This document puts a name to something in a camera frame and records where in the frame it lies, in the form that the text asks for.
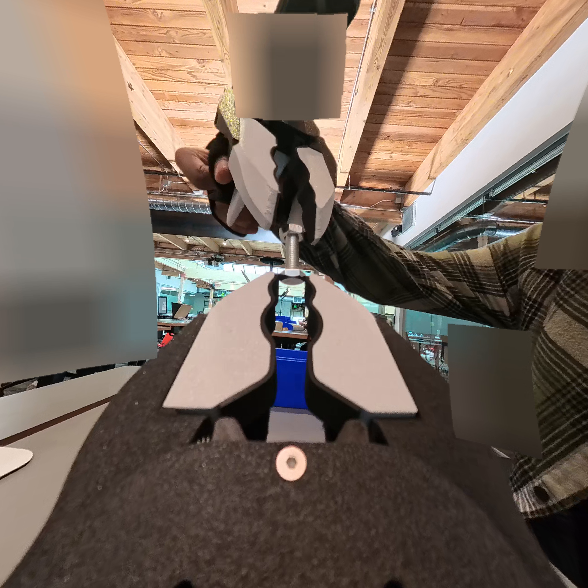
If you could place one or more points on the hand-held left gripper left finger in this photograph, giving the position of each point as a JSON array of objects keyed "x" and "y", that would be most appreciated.
[{"x": 225, "y": 353}]

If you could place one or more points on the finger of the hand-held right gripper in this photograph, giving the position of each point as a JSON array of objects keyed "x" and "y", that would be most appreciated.
[
  {"x": 324, "y": 193},
  {"x": 252, "y": 170}
]

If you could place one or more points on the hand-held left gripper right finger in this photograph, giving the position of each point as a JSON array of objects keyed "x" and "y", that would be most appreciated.
[{"x": 358, "y": 358}]

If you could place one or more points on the steel hex nut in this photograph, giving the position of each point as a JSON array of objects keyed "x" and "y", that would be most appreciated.
[{"x": 292, "y": 228}]

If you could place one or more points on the steel hex bolt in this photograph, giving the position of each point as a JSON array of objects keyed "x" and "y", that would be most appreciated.
[{"x": 292, "y": 252}]

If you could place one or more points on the blue plastic parts bin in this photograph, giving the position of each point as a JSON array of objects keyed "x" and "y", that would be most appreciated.
[{"x": 289, "y": 381}]

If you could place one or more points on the person's right forearm plaid sleeve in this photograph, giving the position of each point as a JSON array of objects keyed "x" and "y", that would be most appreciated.
[{"x": 436, "y": 275}]

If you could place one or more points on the person's right hand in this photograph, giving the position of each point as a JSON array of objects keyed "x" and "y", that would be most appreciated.
[{"x": 193, "y": 167}]

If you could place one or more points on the white rounded flat plate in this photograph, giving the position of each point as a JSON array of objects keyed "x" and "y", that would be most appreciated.
[{"x": 13, "y": 461}]

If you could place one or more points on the person's dark trousers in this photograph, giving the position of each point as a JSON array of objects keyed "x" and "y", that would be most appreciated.
[{"x": 565, "y": 551}]

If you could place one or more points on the silver spiral ventilation duct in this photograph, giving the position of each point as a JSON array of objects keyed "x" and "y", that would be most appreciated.
[{"x": 179, "y": 203}]

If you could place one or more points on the dark large ceiling duct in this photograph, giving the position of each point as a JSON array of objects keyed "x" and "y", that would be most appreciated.
[{"x": 183, "y": 225}]

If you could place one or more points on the grey spiral ventilation duct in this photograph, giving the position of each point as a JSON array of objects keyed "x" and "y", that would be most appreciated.
[{"x": 482, "y": 234}]

